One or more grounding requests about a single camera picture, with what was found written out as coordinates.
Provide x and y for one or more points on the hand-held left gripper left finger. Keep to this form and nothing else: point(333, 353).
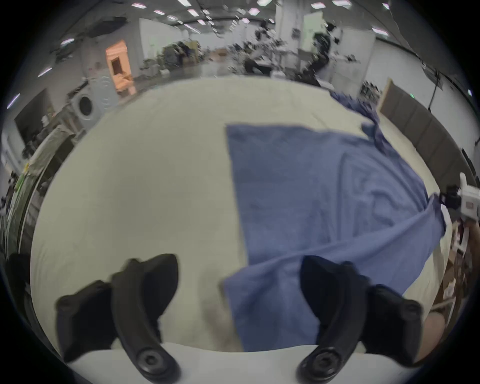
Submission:
point(131, 300)

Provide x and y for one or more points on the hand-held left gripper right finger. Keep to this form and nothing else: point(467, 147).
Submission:
point(345, 300)

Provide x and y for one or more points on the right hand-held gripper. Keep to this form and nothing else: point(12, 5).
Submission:
point(471, 200)

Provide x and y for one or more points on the blue shirt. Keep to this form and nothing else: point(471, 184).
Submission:
point(318, 195)

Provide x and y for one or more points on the person's right hand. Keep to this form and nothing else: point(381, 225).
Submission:
point(474, 227)

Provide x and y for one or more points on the padded grey headboard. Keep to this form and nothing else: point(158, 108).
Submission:
point(420, 116)

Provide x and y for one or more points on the bed with beige sheet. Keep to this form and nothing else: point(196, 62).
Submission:
point(150, 180)

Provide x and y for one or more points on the white washing machine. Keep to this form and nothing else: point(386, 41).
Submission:
point(93, 103)

